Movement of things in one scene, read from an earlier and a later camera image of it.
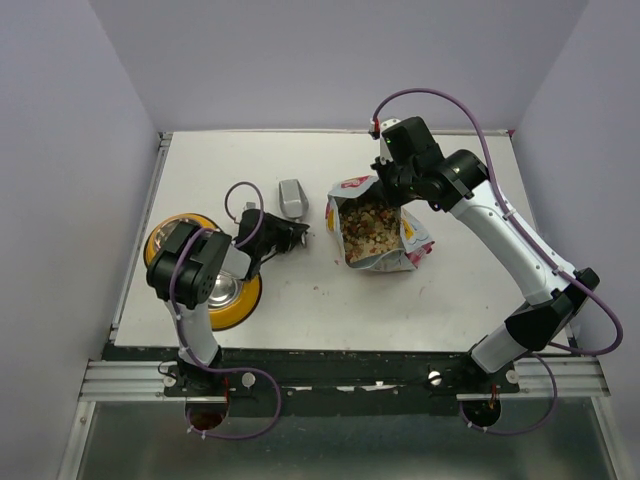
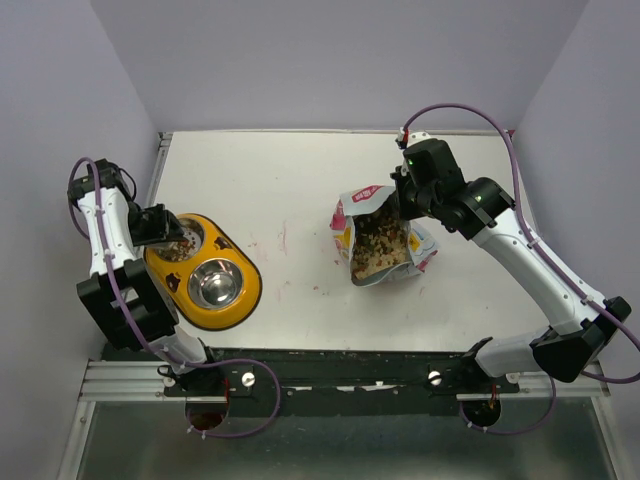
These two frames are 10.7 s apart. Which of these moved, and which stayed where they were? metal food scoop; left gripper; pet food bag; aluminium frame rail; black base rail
Moved: pet food bag; left gripper; metal food scoop
Stayed: black base rail; aluminium frame rail
